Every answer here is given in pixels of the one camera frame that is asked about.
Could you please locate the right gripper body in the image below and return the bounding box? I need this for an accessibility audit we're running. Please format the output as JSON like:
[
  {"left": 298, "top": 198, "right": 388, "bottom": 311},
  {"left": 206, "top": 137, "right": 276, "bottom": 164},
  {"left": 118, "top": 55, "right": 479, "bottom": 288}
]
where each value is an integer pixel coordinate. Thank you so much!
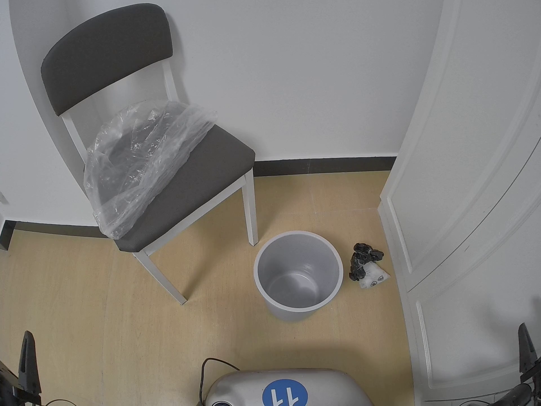
[{"left": 502, "top": 360, "right": 541, "bottom": 406}]

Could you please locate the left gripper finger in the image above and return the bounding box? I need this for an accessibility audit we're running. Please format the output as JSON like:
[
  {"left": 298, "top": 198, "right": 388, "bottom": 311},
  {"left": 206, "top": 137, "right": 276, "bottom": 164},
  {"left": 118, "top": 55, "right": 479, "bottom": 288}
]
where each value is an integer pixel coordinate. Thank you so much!
[{"left": 18, "top": 331, "right": 42, "bottom": 395}]

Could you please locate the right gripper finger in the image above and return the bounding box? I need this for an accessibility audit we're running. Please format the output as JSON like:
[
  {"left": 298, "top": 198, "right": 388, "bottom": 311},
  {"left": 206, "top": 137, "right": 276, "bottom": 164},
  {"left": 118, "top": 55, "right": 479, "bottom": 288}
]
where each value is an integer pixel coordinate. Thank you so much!
[{"left": 518, "top": 323, "right": 538, "bottom": 374}]

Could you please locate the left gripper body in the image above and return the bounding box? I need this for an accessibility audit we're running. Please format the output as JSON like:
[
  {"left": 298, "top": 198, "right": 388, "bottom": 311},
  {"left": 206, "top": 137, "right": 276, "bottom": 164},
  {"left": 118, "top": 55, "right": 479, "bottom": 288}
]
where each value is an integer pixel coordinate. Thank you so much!
[{"left": 0, "top": 360, "right": 43, "bottom": 406}]

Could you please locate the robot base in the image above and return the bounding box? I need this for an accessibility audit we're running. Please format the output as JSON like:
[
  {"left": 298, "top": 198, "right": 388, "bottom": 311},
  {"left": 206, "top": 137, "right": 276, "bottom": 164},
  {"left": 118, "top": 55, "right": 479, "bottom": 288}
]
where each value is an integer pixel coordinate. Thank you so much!
[{"left": 204, "top": 368, "right": 374, "bottom": 406}]

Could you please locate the clear plastic bag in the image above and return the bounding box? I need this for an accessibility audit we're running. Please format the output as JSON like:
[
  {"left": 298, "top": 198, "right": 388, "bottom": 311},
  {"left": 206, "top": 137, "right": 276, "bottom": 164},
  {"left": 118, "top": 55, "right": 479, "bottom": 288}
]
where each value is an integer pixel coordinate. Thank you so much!
[{"left": 83, "top": 101, "right": 218, "bottom": 240}]

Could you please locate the white trash bin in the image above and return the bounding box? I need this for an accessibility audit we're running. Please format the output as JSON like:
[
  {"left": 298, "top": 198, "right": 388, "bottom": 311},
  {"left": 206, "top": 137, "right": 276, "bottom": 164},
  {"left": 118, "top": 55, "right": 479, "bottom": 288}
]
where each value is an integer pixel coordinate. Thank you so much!
[{"left": 254, "top": 231, "right": 344, "bottom": 322}]

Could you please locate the clear printed wrapper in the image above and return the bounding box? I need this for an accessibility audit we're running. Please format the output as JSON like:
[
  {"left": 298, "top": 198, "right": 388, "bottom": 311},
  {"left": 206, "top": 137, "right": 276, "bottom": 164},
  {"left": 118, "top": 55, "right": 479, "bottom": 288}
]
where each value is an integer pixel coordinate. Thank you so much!
[{"left": 359, "top": 262, "right": 388, "bottom": 290}]

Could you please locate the crumpled black plastic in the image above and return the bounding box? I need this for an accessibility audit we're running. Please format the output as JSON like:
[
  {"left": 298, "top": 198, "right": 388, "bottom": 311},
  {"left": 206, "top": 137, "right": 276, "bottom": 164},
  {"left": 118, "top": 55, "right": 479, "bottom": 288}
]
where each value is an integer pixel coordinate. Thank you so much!
[{"left": 349, "top": 242, "right": 385, "bottom": 281}]

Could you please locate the white panelled door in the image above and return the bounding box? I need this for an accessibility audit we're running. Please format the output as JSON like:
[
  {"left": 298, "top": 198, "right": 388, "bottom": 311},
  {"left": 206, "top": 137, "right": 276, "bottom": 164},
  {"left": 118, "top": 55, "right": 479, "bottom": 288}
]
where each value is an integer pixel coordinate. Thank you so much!
[{"left": 377, "top": 0, "right": 541, "bottom": 403}]

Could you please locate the grey padded white-framed chair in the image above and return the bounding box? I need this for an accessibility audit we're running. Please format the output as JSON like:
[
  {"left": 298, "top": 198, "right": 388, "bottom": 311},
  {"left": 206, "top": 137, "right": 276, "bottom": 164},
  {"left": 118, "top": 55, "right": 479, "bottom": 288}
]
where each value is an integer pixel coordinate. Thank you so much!
[{"left": 41, "top": 3, "right": 259, "bottom": 305}]

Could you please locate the black cable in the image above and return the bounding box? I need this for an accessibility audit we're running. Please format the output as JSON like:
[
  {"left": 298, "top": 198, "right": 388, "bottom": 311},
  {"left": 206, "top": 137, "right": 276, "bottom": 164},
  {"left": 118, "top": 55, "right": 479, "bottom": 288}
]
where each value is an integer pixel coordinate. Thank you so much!
[{"left": 198, "top": 357, "right": 241, "bottom": 406}]

